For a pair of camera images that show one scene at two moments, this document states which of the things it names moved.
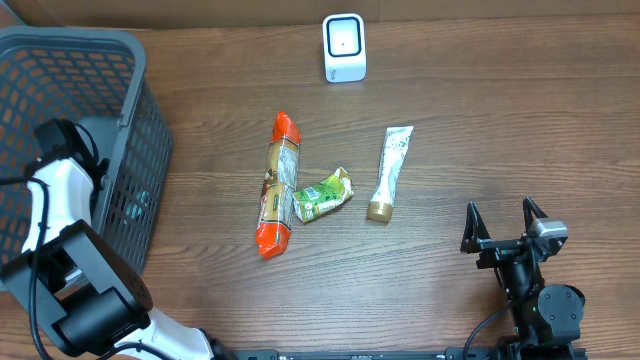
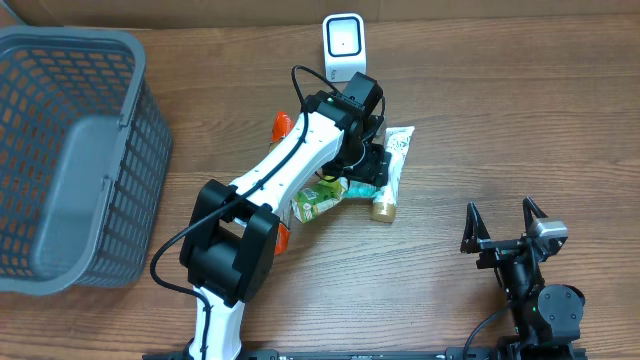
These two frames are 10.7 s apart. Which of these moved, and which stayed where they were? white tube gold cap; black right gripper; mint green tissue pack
Moved: mint green tissue pack
Stayed: black right gripper; white tube gold cap
